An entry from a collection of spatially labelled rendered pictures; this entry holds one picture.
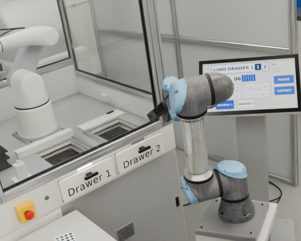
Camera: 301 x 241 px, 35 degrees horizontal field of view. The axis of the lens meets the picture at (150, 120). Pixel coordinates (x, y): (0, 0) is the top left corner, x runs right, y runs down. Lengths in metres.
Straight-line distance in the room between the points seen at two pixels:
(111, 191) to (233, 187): 0.72
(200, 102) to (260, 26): 1.70
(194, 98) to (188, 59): 2.13
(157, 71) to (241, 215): 0.83
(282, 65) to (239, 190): 0.87
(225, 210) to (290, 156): 1.64
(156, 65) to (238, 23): 1.17
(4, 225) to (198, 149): 0.91
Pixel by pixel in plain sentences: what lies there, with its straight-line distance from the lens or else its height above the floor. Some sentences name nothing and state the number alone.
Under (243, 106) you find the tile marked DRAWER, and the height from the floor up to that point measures 0.99.
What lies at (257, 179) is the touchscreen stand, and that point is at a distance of 2.81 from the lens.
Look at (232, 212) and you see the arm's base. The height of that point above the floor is 0.84.
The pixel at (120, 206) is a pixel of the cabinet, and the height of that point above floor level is 0.63.
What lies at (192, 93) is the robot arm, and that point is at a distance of 1.66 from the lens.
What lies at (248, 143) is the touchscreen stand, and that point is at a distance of 2.69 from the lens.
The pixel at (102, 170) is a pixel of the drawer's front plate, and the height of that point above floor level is 0.88.
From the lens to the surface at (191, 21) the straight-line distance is 3.66.
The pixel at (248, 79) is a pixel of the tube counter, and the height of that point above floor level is 1.11.
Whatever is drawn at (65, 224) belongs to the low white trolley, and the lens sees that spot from 2.21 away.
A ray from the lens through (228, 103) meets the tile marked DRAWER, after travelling 2.51.
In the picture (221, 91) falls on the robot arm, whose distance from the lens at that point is 1.69.
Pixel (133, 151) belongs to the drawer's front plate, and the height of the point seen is 0.91.
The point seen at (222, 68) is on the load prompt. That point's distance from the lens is 2.58.
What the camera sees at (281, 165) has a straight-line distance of 3.65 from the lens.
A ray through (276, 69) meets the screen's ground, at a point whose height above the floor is 1.14.
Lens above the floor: 1.99
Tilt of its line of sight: 24 degrees down
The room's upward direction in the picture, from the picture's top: 9 degrees counter-clockwise
